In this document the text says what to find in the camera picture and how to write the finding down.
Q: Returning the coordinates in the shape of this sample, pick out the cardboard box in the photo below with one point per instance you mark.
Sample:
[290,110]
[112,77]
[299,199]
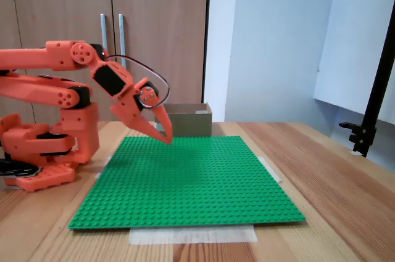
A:
[191,124]

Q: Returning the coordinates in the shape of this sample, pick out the wide masking tape strip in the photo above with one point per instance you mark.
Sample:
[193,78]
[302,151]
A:
[185,236]

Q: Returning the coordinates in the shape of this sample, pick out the black camera stand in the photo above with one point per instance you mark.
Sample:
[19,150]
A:
[379,89]

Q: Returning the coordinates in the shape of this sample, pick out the short masking tape strip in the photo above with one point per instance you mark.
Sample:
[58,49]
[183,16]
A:
[102,171]

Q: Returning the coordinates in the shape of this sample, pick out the small white tape piece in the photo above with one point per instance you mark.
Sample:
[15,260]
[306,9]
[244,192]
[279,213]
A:
[357,153]

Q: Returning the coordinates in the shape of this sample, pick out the wooden cabinet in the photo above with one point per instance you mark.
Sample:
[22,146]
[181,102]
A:
[154,12]

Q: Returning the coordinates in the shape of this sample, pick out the medium masking tape strip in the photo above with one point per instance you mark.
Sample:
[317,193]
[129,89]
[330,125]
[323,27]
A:
[273,172]

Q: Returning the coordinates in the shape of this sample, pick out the green lego baseplate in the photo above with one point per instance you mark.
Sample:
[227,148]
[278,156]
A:
[185,191]

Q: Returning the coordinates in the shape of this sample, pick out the white wall panel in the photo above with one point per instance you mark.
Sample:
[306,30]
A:
[348,43]

